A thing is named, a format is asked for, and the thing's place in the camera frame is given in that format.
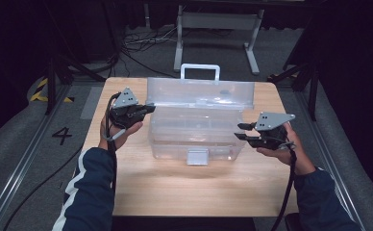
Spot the person's right hand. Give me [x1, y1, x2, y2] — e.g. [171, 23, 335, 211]
[256, 122, 317, 177]

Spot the dark curtain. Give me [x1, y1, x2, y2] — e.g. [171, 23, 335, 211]
[284, 0, 373, 206]
[0, 0, 121, 148]

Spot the clear plastic storage box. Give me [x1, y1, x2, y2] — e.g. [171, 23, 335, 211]
[145, 63, 256, 167]

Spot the yellow black floor tape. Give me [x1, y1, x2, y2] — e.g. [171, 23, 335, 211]
[30, 77, 76, 104]

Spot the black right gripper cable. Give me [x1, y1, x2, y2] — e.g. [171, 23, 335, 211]
[269, 145, 298, 231]

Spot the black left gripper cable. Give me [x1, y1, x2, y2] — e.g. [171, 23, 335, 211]
[105, 91, 122, 195]

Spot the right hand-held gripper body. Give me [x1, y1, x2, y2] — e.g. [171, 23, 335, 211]
[253, 111, 296, 151]

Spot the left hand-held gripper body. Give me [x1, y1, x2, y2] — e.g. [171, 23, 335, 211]
[109, 87, 148, 129]

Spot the black tripod stand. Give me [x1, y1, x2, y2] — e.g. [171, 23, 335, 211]
[44, 52, 108, 116]
[266, 59, 322, 122]

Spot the white metal stand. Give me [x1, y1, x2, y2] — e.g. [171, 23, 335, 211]
[173, 4, 265, 76]

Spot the aluminium floor rail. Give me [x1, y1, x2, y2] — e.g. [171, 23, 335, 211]
[294, 90, 367, 231]
[0, 84, 73, 231]

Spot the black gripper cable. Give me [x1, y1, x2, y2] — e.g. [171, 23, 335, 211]
[105, 91, 122, 195]
[269, 145, 298, 231]

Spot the long black floor cable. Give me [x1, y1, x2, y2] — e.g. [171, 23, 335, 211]
[1, 143, 87, 231]

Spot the person's left hand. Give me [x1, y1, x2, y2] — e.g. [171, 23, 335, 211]
[98, 112, 144, 152]

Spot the bundle of floor cables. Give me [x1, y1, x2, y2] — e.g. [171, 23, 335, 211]
[119, 24, 180, 54]

